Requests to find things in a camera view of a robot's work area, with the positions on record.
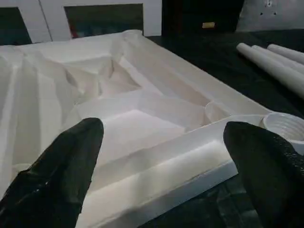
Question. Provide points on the white plastic table top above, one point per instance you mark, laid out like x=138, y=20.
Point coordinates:
x=142, y=95

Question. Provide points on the black box with yellow label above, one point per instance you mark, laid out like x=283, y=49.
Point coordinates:
x=190, y=16

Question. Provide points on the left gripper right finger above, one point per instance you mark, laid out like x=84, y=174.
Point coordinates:
x=273, y=178

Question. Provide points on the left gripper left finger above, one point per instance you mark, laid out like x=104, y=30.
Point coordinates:
x=54, y=178

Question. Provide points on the white glass-door cabinet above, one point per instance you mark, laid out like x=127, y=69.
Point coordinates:
x=47, y=21

